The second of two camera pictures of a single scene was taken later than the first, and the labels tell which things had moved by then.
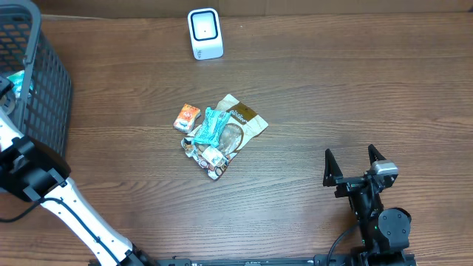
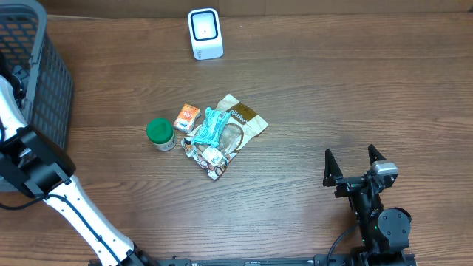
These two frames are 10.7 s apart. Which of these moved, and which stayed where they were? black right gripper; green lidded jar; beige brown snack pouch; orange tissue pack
Moved: green lidded jar
Stayed: orange tissue pack; black right gripper; beige brown snack pouch
